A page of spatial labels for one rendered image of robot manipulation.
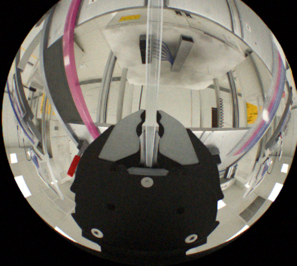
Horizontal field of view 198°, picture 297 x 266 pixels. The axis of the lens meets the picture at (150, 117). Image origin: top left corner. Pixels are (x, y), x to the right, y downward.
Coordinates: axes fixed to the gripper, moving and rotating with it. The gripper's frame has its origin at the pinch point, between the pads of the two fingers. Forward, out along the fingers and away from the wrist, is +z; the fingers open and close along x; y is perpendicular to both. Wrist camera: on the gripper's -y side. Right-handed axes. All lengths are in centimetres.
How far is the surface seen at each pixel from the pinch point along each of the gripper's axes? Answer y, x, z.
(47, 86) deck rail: -5.3, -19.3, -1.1
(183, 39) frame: -18.0, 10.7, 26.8
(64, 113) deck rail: 1.9, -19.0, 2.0
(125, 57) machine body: -10.5, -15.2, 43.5
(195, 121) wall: 92, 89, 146
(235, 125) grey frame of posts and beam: 17, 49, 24
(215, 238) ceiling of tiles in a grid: 171, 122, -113
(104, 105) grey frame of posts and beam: 11.2, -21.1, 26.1
